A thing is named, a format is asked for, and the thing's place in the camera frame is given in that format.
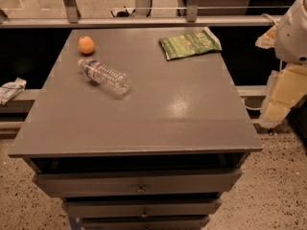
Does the grey drawer cabinet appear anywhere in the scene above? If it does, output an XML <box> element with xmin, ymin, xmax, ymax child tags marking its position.
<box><xmin>8</xmin><ymin>27</ymin><xmax>264</xmax><ymax>230</ymax></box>

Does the green chip bag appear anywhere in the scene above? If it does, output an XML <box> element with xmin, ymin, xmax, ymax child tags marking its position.
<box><xmin>159</xmin><ymin>27</ymin><xmax>222</xmax><ymax>60</ymax></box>

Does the bottom grey drawer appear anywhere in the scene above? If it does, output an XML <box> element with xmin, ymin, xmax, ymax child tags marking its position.
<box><xmin>82</xmin><ymin>216</ymin><xmax>209</xmax><ymax>230</ymax></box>

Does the middle grey drawer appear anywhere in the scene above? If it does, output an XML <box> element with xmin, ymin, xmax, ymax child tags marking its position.
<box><xmin>62</xmin><ymin>198</ymin><xmax>222</xmax><ymax>219</ymax></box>

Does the black white object on floor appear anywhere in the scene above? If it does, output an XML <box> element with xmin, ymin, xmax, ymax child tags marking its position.
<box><xmin>110</xmin><ymin>7</ymin><xmax>135</xmax><ymax>17</ymax></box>

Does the clear plastic water bottle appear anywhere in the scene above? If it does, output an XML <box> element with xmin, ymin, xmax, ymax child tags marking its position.
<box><xmin>78</xmin><ymin>58</ymin><xmax>131</xmax><ymax>95</ymax></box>

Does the grey metal rail frame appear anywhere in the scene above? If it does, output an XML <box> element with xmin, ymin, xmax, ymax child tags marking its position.
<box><xmin>0</xmin><ymin>0</ymin><xmax>295</xmax><ymax>29</ymax></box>

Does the top grey drawer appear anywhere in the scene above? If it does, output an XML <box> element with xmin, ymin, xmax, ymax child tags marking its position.
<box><xmin>33</xmin><ymin>168</ymin><xmax>242</xmax><ymax>197</ymax></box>

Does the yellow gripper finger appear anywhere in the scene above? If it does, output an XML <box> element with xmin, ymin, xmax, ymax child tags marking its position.
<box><xmin>255</xmin><ymin>25</ymin><xmax>277</xmax><ymax>49</ymax></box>
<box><xmin>259</xmin><ymin>64</ymin><xmax>307</xmax><ymax>128</ymax></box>

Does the grey drawer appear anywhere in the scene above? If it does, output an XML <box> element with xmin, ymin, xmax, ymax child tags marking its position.
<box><xmin>82</xmin><ymin>216</ymin><xmax>209</xmax><ymax>230</ymax></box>
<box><xmin>33</xmin><ymin>168</ymin><xmax>242</xmax><ymax>197</ymax></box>
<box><xmin>62</xmin><ymin>198</ymin><xmax>222</xmax><ymax>219</ymax></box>

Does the orange fruit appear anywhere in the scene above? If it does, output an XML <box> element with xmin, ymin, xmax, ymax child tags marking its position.
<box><xmin>78</xmin><ymin>36</ymin><xmax>95</xmax><ymax>55</ymax></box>

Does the white folded cloth packet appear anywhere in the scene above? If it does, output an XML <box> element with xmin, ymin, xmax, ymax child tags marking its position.
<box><xmin>0</xmin><ymin>78</ymin><xmax>27</xmax><ymax>104</ymax></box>

